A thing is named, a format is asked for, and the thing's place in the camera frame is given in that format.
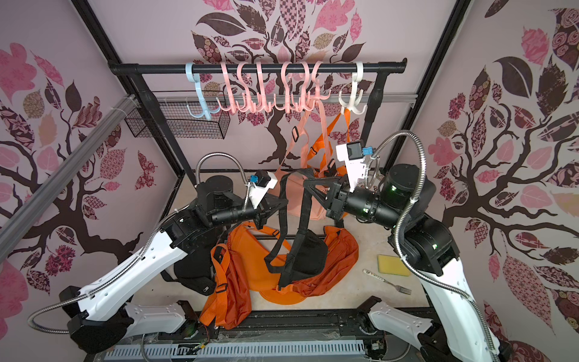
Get salmon pink sling bag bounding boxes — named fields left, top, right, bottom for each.
left=273, top=101, right=326, bottom=217

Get bright orange sling bag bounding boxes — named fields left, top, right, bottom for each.
left=306, top=110, right=360, bottom=176

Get black sling bag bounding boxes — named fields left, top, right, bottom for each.
left=264, top=169, right=328, bottom=290

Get dark orange backpack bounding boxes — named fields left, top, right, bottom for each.
left=200, top=244, right=252, bottom=330

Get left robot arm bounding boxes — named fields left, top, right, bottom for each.
left=27, top=153, right=287, bottom=354

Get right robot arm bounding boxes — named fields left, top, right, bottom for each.
left=303, top=131, right=513, bottom=361

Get pink plastic hook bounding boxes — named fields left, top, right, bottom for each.
left=217, top=61, right=237, bottom=115
left=274, top=61, right=294, bottom=114
left=304, top=60, right=331, bottom=111
left=236, top=62, right=253, bottom=113
left=252, top=62, right=274, bottom=113
left=294, top=61, right=316, bottom=113

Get pink plastic hook rightmost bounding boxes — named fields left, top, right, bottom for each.
left=304, top=60, right=331, bottom=111

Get white plastic hook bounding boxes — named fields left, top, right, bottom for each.
left=338, top=62, right=367, bottom=115

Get light blue plastic hook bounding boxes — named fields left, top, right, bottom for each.
left=185, top=62, right=219, bottom=121

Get yellow sponge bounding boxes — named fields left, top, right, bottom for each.
left=377, top=255, right=411, bottom=277

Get metal fork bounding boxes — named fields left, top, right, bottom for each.
left=363, top=269, right=412, bottom=295

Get black clothes rack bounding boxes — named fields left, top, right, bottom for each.
left=107, top=58, right=408, bottom=214

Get rust orange bag black straps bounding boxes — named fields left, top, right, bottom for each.
left=291, top=225, right=360, bottom=297

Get black wire basket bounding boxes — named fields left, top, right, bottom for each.
left=125, top=101, right=231, bottom=139

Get white slotted cable duct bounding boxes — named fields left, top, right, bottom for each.
left=103, top=340, right=366, bottom=361

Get grey aluminium rail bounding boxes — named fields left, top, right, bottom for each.
left=1, top=95, right=137, bottom=260

